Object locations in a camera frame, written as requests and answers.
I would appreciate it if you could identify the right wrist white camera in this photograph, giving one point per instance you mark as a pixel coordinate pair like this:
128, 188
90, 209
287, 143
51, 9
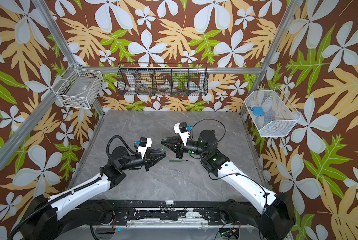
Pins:
183, 130

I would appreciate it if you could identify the white wire basket right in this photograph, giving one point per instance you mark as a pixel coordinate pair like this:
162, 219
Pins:
280, 117

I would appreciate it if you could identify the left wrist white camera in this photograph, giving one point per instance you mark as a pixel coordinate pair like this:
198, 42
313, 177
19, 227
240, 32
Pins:
142, 145

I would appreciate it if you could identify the black wire basket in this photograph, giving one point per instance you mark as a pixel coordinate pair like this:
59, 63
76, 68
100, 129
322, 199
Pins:
165, 79

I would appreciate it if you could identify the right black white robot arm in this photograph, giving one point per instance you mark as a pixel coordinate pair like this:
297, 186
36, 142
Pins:
273, 214

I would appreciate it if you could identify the white wire basket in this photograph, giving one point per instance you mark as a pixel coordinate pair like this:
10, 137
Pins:
280, 117
78, 87

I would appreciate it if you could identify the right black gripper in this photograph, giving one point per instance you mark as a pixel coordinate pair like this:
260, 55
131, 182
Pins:
179, 147

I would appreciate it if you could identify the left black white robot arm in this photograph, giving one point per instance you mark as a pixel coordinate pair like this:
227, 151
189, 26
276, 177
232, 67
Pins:
43, 219

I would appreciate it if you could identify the white wire basket left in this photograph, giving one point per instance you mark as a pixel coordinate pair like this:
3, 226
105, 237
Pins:
78, 87

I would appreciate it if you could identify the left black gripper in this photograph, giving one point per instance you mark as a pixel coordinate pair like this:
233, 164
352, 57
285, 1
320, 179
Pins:
148, 158

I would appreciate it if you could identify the blue object in basket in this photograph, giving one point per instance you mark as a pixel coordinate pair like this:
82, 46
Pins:
257, 111

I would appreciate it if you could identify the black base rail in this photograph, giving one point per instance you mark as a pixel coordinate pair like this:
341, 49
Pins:
133, 213

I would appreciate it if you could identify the wrist white camera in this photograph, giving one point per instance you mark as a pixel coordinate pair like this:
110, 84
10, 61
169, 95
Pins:
142, 145
183, 130

